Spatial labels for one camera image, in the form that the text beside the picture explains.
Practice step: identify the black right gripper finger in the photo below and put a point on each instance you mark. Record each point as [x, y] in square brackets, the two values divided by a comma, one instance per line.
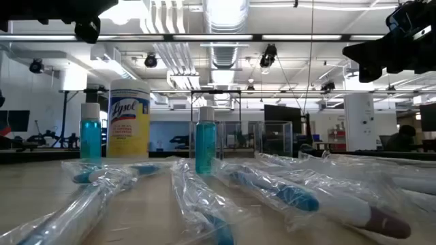
[371, 46]
[374, 59]

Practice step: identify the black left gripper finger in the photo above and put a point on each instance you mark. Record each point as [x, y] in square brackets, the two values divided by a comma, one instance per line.
[93, 13]
[93, 4]

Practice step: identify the blue mouthwash bottle white cap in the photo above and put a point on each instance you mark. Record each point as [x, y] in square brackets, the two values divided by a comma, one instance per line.
[205, 146]
[90, 136]

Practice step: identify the black background robot arm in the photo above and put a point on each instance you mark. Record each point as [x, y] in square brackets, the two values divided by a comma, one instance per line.
[42, 139]

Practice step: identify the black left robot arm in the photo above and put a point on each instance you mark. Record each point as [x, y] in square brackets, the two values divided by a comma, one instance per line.
[17, 10]

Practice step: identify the white pillar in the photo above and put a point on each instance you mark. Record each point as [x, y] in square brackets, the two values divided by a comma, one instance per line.
[359, 119]

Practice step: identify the black monitor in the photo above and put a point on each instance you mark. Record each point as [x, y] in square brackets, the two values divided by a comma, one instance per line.
[282, 115]
[15, 120]
[428, 117]

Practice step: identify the red shelf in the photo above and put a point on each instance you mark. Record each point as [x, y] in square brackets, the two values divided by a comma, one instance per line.
[337, 134]

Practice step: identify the person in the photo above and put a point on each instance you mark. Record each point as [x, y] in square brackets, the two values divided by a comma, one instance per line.
[403, 139]

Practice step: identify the yellow Lysol wipes canister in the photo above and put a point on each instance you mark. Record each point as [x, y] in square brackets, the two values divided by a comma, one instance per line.
[128, 129]

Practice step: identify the black overhead light bar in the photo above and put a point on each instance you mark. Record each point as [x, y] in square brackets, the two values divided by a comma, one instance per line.
[257, 37]

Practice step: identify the blue partition panel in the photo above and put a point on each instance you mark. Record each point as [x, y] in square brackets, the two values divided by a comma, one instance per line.
[163, 136]

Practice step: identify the clear acrylic organizer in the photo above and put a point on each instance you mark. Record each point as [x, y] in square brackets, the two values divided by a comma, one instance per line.
[272, 139]

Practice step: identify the red angled bar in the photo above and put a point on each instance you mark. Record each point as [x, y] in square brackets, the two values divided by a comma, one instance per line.
[5, 131]

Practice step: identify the wrapped white purple toothbrush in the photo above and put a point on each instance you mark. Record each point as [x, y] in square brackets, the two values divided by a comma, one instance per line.
[347, 209]

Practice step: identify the black hanging camera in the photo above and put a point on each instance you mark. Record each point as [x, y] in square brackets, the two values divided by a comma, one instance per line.
[151, 60]
[250, 87]
[268, 55]
[328, 86]
[36, 65]

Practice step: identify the silver ventilation duct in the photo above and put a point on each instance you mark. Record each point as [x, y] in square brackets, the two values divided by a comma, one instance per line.
[223, 56]

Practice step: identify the black aluminium table frame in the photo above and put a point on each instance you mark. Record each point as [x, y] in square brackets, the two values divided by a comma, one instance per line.
[34, 156]

